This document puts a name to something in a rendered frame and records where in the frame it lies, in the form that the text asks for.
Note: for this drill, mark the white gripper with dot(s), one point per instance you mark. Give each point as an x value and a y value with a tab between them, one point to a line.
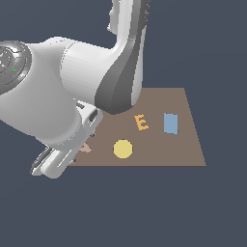
64	151

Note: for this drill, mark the brown board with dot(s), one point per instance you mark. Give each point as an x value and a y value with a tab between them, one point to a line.
154	151

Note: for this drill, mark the tan triangular block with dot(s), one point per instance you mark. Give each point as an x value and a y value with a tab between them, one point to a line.
85	149

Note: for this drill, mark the yellow round block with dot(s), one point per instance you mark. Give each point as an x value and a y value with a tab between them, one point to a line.
123	149

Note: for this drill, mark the orange letter E block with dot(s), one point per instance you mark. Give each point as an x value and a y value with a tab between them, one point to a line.
141	122

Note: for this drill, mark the blue rectangular block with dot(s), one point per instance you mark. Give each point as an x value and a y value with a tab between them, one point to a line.
170	123

